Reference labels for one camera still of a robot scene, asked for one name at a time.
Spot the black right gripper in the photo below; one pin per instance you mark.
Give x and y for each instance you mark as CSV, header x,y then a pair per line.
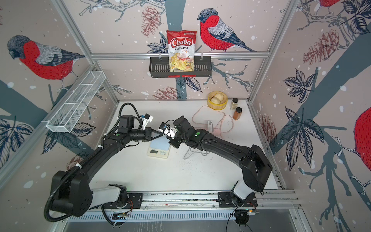
x,y
173,144

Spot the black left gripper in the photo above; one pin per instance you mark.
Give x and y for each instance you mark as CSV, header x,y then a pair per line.
x,y
149,135

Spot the blue white electronic scale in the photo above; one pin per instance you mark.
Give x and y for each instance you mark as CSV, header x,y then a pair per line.
x,y
159,148

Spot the white USB charger block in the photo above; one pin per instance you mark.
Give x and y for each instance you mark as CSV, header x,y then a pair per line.
x,y
210,126

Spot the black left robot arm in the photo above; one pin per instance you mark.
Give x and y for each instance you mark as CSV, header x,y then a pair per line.
x,y
71,194

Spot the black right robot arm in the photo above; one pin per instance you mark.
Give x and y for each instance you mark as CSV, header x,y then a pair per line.
x,y
255,166

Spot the yellow bamboo steamer basket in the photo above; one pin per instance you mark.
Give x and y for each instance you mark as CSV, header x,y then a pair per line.
x,y
217,106

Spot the white bun in steamer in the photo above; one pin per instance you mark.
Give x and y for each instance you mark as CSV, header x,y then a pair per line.
x,y
217,98

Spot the orange spice jar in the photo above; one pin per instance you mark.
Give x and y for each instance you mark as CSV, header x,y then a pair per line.
x,y
237,113

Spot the pale spice jar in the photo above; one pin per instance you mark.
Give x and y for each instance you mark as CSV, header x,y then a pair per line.
x,y
234,104

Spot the red Chuba chips bag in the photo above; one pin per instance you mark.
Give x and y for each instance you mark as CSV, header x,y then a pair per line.
x,y
181,50

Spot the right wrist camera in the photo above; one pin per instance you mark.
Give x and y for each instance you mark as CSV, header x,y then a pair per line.
x,y
168,131

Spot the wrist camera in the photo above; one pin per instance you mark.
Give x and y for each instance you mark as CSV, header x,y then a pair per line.
x,y
168,131
146,119

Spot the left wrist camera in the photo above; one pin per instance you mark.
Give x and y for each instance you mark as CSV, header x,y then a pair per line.
x,y
146,119

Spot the black wall basket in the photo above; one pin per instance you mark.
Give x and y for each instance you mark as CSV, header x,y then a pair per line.
x,y
159,68

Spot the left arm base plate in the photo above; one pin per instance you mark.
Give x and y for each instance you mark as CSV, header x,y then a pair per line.
x,y
131,201

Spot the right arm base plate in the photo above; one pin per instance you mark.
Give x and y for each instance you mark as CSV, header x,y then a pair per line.
x,y
230,200

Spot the white wire mesh shelf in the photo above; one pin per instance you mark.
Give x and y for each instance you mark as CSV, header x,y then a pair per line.
x,y
77,101

